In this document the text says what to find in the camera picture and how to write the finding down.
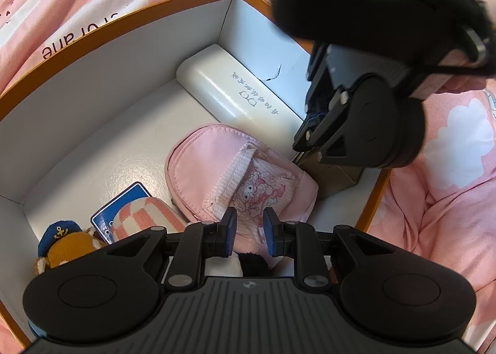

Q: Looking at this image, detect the black and white plush toy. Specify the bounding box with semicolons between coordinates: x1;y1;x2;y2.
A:
208;249;272;278

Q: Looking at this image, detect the pink fabric pouch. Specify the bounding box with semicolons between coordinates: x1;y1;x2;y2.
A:
165;123;319;259

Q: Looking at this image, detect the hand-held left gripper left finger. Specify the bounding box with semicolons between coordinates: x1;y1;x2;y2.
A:
106;207;238;290

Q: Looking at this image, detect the pink white checkered pouch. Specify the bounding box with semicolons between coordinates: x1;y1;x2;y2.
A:
112;195;187;243

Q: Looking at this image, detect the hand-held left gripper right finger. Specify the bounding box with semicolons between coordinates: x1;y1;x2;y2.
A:
264;208;392;290

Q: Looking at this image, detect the brown plush toy blue cap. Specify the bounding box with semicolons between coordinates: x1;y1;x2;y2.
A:
33;220;110;276

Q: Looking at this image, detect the pink printed blanket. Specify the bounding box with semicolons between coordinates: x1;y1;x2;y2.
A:
0;0;496;354

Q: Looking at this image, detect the white glasses case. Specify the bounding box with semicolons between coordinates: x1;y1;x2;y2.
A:
176;44;308;146

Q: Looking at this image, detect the dark brown small box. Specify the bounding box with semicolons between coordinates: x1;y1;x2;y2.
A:
298;153;365;200

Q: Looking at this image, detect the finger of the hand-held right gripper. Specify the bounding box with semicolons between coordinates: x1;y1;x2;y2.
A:
292;91;352;164
304;74;334;123

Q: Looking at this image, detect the blue card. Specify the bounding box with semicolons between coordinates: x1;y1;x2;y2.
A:
90;181;154;243

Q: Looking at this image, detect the orange cardboard box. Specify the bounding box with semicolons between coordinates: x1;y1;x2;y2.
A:
0;0;392;350

